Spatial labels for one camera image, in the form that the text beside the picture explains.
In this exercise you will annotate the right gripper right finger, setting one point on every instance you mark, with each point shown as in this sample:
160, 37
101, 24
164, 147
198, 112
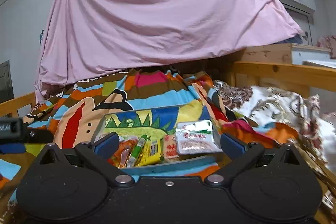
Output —
242, 156

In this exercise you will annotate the green sausage stick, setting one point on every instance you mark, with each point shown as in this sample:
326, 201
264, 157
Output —
136, 151

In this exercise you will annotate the floral satin quilt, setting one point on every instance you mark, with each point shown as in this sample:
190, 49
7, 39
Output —
273, 116

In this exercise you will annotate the metal tray with drawing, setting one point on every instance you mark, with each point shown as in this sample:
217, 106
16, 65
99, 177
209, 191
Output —
156, 123

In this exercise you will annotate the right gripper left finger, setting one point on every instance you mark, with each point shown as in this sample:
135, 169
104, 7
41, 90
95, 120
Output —
95, 155

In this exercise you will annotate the blue white tube packet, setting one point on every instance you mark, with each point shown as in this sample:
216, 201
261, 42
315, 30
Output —
12, 148

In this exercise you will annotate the pink hanging sheet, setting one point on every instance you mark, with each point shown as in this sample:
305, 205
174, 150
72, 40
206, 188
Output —
84, 39

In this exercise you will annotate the orange chicken snack packet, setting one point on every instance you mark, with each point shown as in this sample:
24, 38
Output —
121, 156

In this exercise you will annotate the left wooden bed rail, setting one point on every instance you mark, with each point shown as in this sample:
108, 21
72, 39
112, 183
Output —
12, 106

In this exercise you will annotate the grey wall hatch door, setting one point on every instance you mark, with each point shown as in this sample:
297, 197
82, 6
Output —
6, 86

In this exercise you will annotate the colourful monkey bedspread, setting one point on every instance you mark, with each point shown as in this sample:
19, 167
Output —
73, 113

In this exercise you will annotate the wooden cabinet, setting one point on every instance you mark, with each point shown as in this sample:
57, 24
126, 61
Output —
288, 53

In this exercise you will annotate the wooden bed rail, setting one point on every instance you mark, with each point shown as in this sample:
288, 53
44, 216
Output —
296, 78
12, 106

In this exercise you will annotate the white green tofu snack pack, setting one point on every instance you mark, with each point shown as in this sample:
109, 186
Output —
197, 137

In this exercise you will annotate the red rice cracker packet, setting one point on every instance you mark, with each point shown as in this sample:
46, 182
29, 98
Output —
170, 147

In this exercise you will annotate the yellow biscuit packet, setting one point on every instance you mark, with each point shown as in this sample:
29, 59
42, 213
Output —
152, 153

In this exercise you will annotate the right wooden bed rail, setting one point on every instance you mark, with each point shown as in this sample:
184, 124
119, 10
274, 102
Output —
296, 78

